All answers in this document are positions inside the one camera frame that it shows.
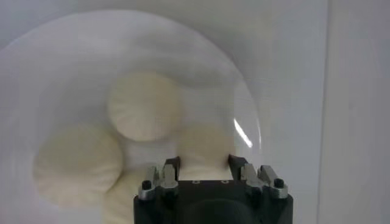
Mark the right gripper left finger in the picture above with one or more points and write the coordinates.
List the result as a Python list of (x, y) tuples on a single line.
[(158, 179)]

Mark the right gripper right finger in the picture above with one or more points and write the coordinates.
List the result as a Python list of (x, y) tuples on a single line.
[(262, 179)]

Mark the white steamed baozi bun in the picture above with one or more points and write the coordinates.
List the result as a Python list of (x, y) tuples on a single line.
[(207, 149), (122, 198), (146, 106), (76, 164)]

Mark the white round plate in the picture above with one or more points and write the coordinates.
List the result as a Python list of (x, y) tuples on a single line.
[(61, 61)]

